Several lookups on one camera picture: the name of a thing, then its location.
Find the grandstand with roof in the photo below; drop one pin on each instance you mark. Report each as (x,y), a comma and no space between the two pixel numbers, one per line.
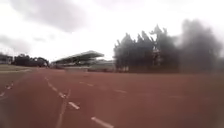
(79,59)

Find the distant row of trees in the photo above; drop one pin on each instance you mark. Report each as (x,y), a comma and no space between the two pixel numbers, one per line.
(28,61)

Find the row of dark trees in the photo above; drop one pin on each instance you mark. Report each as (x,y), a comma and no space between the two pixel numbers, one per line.
(156,53)

